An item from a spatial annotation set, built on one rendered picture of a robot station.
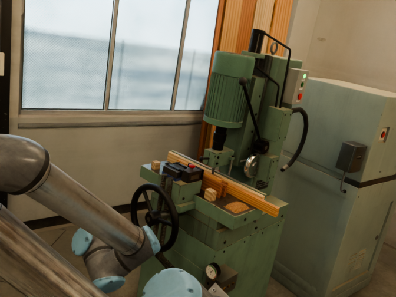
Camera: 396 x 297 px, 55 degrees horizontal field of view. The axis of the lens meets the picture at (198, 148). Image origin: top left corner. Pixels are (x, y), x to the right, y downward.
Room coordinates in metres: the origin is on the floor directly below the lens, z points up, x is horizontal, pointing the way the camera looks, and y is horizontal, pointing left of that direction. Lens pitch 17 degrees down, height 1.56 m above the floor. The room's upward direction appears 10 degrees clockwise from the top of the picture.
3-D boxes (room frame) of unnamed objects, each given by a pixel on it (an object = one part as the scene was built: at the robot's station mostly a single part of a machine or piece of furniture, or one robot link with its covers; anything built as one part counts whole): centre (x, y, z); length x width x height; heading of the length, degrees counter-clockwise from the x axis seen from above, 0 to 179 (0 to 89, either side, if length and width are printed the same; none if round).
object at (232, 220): (1.60, 0.00, 0.87); 0.61 x 0.30 x 0.06; 50
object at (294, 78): (1.82, -0.40, 1.40); 0.10 x 0.06 x 0.16; 140
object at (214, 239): (1.76, -0.17, 0.76); 0.57 x 0.45 x 0.09; 140
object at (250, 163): (1.68, -0.27, 1.02); 0.12 x 0.03 x 0.12; 140
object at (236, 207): (1.45, -0.20, 0.91); 0.10 x 0.07 x 0.02; 140
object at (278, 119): (1.73, -0.34, 1.23); 0.09 x 0.08 x 0.15; 140
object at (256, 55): (1.77, -0.18, 1.54); 0.08 x 0.08 x 0.17; 50
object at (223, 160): (1.68, -0.10, 1.03); 0.14 x 0.07 x 0.09; 140
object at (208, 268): (1.34, -0.15, 0.65); 0.06 x 0.04 x 0.08; 50
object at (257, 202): (1.62, -0.14, 0.92); 0.60 x 0.02 x 0.04; 50
